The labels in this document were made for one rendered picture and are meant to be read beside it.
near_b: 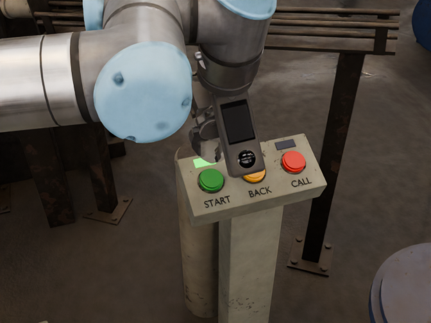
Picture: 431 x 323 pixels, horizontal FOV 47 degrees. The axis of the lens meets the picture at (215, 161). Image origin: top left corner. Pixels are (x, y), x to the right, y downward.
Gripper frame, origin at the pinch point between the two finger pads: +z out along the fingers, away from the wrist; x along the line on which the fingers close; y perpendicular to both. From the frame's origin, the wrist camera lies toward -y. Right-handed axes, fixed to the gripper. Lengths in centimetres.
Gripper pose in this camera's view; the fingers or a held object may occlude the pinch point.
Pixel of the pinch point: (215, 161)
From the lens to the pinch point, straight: 76.8
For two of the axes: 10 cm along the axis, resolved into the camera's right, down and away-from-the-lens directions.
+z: -1.0, 4.9, 8.7
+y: -2.9, -8.5, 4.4
